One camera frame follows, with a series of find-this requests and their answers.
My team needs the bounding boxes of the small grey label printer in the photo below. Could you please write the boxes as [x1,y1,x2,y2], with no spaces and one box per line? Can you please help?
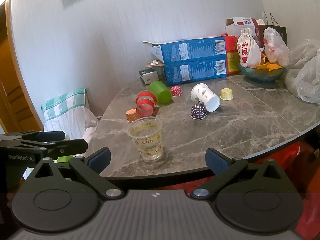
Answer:
[138,68,161,86]

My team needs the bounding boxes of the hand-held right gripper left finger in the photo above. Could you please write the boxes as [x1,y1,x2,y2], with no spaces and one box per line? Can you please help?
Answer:
[26,147,124,201]

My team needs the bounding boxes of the small orange dotted paper cup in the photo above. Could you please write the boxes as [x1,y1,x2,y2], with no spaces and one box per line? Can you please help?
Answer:
[126,108,141,123]

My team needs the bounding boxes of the orange snack packets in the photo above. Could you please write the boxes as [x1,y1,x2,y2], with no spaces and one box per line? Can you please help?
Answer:
[253,51,283,72]

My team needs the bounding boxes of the small purple dotted paper cup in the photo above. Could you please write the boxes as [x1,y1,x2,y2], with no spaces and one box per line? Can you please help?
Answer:
[190,103,208,120]

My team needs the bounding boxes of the green object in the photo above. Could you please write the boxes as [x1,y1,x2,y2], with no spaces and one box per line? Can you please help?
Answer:
[56,155,73,165]

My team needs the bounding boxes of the small yellow paper cup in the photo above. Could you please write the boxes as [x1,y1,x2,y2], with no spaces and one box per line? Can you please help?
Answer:
[220,88,234,101]

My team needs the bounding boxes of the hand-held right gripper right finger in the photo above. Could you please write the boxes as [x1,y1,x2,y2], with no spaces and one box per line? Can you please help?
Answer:
[191,148,292,202]

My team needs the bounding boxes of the green plastic cup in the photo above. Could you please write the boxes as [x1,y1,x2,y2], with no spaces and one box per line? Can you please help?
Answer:
[148,80,172,106]

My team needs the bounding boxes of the red striped clear cup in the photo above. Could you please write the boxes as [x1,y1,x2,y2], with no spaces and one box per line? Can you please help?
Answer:
[136,90,157,118]

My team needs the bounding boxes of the clear printed plastic cup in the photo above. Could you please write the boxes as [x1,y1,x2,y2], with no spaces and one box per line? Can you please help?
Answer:
[127,117,163,162]

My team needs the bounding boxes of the white and red carton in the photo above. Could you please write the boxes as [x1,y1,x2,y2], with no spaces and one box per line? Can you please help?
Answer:
[225,17,267,48]

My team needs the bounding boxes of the red bottle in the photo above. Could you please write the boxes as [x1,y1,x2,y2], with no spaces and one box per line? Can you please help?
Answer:
[219,33,240,75]

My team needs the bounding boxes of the white cloth drawstring bag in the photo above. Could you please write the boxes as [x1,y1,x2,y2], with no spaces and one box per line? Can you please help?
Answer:
[236,27,262,69]

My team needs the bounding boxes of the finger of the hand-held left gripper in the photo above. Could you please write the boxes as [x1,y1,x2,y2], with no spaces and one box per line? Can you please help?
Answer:
[0,130,66,143]
[14,138,89,157]

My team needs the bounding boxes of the white cloth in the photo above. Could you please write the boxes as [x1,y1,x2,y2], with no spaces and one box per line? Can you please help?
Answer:
[43,106,101,142]

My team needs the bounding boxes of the glass bowl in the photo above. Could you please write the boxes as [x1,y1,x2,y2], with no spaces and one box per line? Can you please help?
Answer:
[237,62,287,83]

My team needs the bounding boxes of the white printed paper cup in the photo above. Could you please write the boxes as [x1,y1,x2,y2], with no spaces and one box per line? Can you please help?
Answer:
[190,83,221,113]

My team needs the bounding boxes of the blue cardboard box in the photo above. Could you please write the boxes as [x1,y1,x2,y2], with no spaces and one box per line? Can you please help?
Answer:
[163,57,228,86]
[142,36,227,66]

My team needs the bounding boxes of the black paper bag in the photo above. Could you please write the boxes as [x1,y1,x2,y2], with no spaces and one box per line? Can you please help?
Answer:
[261,10,288,48]

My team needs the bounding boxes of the wooden door frame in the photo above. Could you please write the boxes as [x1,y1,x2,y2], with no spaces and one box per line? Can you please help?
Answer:
[0,0,45,133]

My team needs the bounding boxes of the green plaid pillow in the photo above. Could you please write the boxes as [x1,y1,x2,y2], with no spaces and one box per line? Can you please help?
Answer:
[41,88,88,123]

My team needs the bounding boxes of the large clear plastic bag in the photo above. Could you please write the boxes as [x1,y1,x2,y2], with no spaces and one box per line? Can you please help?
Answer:
[287,38,320,68]
[284,55,320,105]

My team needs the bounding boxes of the red cloth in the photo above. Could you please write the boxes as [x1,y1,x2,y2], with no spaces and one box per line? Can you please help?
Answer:
[246,137,320,240]

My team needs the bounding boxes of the clear red-printed plastic bag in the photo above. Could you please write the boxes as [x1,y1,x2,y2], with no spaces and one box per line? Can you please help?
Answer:
[263,27,290,68]

